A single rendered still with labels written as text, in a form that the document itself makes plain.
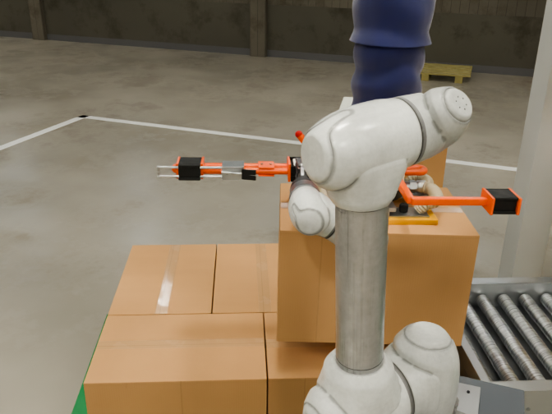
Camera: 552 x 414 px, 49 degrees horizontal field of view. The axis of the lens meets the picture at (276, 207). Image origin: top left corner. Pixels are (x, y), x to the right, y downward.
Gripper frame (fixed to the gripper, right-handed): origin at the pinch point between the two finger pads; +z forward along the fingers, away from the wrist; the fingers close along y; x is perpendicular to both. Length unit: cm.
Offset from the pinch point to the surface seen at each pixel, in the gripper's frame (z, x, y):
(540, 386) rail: -34, 75, 60
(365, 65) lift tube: -6.7, 18.1, -34.1
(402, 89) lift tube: -9.8, 28.5, -27.7
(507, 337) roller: 0, 79, 65
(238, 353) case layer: -7, -19, 66
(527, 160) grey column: 99, 124, 31
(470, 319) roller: 12, 69, 66
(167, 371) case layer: -16, -43, 66
